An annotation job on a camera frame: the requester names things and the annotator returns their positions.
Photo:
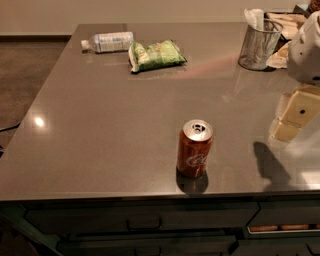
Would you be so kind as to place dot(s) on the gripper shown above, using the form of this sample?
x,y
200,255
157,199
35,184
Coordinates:
x,y
306,53

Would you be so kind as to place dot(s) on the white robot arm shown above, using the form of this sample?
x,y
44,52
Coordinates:
x,y
303,79

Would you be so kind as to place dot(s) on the red coke can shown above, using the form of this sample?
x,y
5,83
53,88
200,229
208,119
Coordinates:
x,y
195,141

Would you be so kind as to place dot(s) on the dark right drawer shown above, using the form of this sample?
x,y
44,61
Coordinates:
x,y
285,217

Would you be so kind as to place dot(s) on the dark drawer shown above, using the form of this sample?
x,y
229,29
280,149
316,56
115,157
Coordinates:
x,y
169,246
142,218
285,217

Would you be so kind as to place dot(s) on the metal mesh cup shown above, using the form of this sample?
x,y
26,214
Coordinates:
x,y
259,44

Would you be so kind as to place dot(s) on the dark upper drawer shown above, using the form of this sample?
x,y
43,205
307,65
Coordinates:
x,y
142,218

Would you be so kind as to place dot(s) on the white napkins in cup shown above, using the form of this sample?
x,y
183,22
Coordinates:
x,y
254,18

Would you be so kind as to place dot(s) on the green chip bag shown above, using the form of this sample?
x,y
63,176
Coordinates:
x,y
155,56

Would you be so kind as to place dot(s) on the clear plastic water bottle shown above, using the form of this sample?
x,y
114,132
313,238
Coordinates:
x,y
108,42

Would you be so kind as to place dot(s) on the dark lower drawer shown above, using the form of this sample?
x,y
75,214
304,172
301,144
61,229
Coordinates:
x,y
169,246

